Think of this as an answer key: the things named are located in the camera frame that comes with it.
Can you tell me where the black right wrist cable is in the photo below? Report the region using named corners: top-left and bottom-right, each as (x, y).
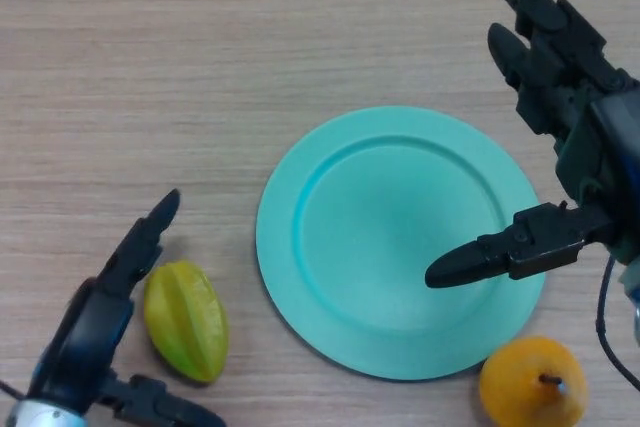
top-left (594, 254), bottom-right (640, 396)

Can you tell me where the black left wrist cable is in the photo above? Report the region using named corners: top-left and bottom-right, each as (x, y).
top-left (0, 379), bottom-right (26, 403)

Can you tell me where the green round plate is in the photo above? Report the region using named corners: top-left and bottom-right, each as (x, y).
top-left (255, 105), bottom-right (547, 382)

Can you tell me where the yellow starfruit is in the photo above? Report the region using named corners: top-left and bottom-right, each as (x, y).
top-left (143, 259), bottom-right (230, 386)

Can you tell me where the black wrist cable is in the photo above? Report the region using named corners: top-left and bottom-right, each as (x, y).
top-left (594, 254), bottom-right (640, 396)
top-left (0, 379), bottom-right (26, 403)

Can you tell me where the orange pear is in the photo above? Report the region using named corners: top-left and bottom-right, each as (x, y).
top-left (478, 335), bottom-right (589, 427)

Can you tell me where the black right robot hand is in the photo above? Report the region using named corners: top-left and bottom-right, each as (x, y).
top-left (424, 0), bottom-right (640, 290)

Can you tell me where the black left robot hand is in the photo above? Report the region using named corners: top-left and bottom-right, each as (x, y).
top-left (27, 188), bottom-right (227, 427)

